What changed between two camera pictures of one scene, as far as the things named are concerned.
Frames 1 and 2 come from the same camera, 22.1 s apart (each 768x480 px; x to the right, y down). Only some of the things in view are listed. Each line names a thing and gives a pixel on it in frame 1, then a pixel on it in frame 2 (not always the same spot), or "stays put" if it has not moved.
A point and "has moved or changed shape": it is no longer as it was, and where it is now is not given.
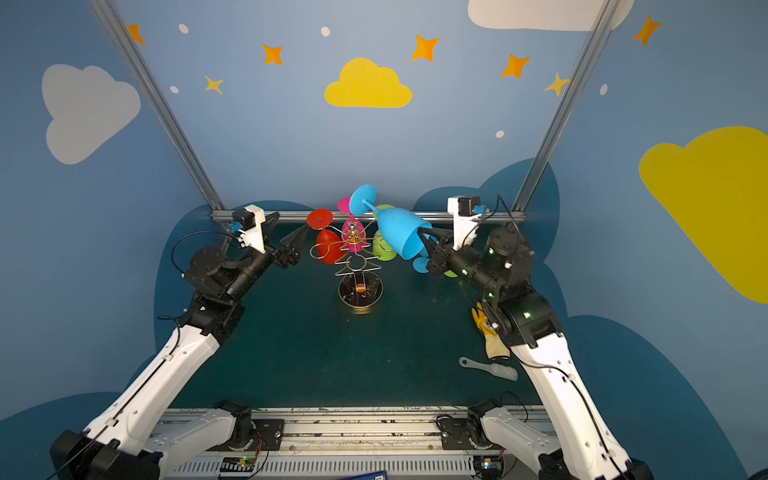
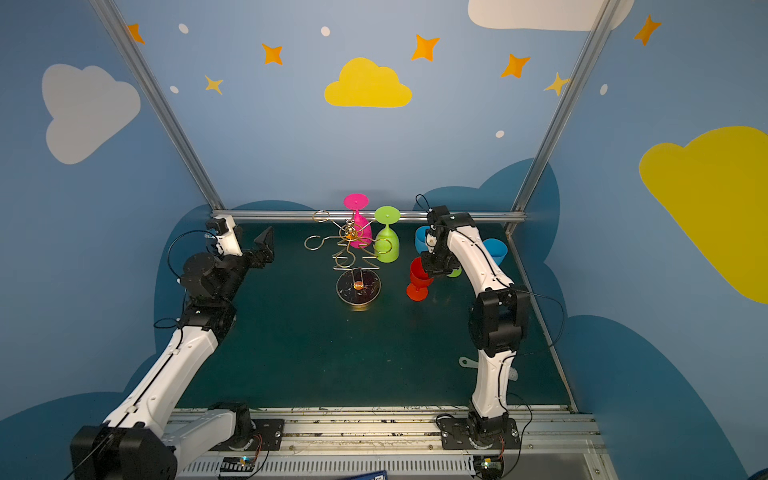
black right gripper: [438, 261] stays put
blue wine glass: [401, 227] has moved or changed shape
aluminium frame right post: [594, 37] stays put
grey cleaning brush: [497, 369] stays put
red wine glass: [329, 245] -> [418, 289]
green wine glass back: [381, 249] stays put
